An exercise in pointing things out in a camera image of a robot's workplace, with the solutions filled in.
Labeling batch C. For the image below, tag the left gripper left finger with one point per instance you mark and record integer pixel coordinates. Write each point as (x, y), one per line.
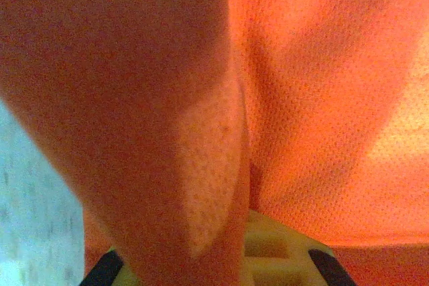
(104, 267)

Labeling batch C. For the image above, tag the orange t-shirt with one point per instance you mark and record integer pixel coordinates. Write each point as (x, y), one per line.
(234, 81)

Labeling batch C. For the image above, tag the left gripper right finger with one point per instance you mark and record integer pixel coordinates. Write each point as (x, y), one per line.
(278, 252)

